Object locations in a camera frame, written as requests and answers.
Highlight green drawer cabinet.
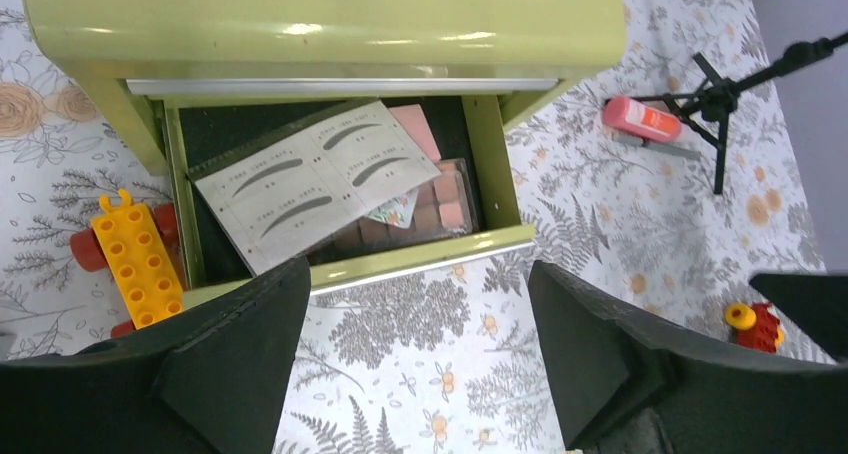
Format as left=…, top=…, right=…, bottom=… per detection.
left=23, top=0, right=627, bottom=293

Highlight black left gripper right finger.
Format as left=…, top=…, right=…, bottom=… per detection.
left=528, top=261, right=847, bottom=453

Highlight pink lotion bottle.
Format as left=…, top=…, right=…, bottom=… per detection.
left=601, top=96, right=683, bottom=143

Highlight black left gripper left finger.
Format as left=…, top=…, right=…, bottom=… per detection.
left=1, top=258, right=311, bottom=453

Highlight red yellow green toy blocks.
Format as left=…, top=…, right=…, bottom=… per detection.
left=724, top=302, right=785, bottom=354

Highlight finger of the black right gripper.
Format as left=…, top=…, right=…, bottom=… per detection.
left=749, top=272, right=847, bottom=362

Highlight pink square compact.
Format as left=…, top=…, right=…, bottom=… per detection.
left=389, top=104, right=442, bottom=162

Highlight yellow toy car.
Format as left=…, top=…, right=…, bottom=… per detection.
left=70, top=189, right=185, bottom=338

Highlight white cream tube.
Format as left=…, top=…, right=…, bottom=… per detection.
left=366, top=188, right=419, bottom=229

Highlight black tripod stand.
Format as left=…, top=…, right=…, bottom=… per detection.
left=636, top=33, right=847, bottom=195

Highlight brown long eyeshadow palette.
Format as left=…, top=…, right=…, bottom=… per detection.
left=307, top=159, right=479, bottom=265

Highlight white eyebrow stencil card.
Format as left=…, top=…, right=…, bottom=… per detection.
left=188, top=98, right=440, bottom=276

